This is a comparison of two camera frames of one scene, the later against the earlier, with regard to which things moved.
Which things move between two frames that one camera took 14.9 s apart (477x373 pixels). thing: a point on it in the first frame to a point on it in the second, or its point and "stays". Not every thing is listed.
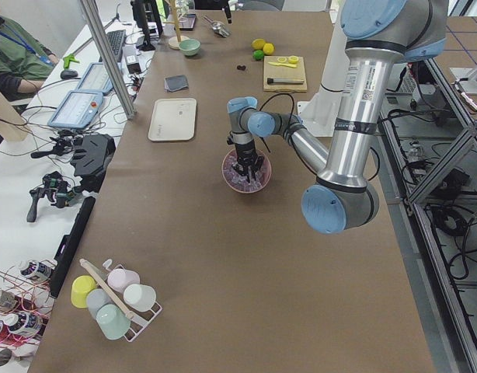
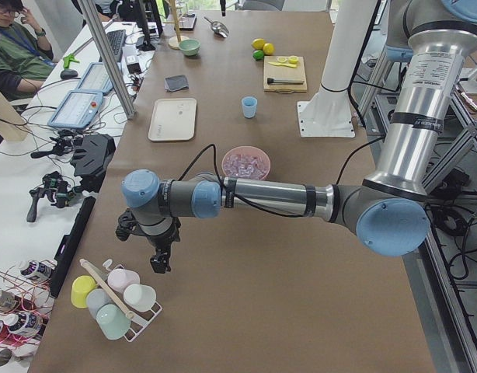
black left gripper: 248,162 to 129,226
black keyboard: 116,40 stays
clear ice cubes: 240,181 stays
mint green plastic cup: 113,321 stays
